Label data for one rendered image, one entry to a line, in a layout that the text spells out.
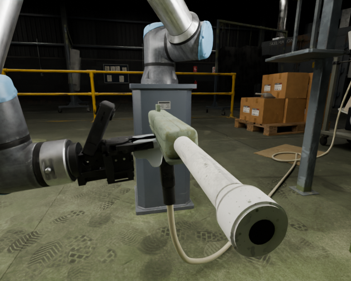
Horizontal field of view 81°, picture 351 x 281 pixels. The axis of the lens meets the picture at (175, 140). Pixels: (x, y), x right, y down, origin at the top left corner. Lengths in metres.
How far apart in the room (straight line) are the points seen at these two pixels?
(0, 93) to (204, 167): 0.37
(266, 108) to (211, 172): 3.10
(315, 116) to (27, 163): 1.33
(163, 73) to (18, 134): 0.72
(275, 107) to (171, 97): 2.52
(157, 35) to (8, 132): 0.78
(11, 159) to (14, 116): 0.08
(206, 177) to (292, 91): 3.41
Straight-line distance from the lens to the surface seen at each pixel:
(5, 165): 0.47
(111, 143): 0.43
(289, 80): 3.50
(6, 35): 0.62
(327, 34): 1.43
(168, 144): 0.27
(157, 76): 1.02
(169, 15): 0.87
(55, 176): 0.45
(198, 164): 0.18
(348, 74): 9.71
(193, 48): 0.95
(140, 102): 0.96
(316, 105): 1.40
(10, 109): 0.46
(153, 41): 1.06
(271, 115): 3.33
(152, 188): 1.07
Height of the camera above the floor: 0.61
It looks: 13 degrees down
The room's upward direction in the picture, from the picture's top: straight up
